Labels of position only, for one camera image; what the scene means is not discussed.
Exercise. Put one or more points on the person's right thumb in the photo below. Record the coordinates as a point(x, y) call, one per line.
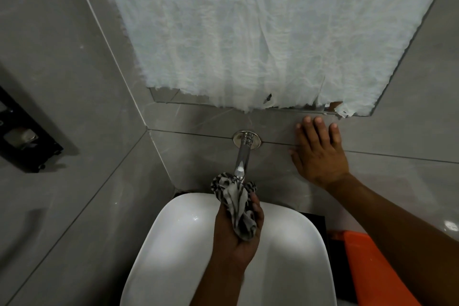
point(295, 160)

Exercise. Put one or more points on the wall mirror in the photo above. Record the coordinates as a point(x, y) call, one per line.
point(168, 95)

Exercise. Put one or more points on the person's left forearm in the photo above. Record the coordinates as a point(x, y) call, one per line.
point(220, 289)

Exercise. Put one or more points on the grey striped cleaning cloth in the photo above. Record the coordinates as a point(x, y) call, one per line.
point(237, 209)

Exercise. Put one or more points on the black wall holder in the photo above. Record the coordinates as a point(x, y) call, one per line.
point(25, 140)

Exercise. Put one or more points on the person's right little finger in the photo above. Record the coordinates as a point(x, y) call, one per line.
point(335, 133)

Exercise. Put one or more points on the person's left fingers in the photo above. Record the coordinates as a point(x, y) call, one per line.
point(258, 214)

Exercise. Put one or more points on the orange plastic bin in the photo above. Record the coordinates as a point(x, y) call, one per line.
point(373, 273)

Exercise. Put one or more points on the person's right forearm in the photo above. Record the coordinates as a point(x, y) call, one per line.
point(391, 237)

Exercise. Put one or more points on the person's left hand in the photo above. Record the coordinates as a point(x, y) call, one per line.
point(231, 248)

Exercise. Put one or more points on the white ceramic sink basin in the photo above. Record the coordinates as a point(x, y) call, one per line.
point(172, 255)

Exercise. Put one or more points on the person's right middle finger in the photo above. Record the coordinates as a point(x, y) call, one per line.
point(309, 128)

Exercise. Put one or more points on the person's right hand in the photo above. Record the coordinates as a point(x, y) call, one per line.
point(321, 160)

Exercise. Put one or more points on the chrome wall faucet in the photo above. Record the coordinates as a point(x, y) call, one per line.
point(243, 157)

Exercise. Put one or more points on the white torn paper covering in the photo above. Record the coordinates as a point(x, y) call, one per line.
point(265, 26)

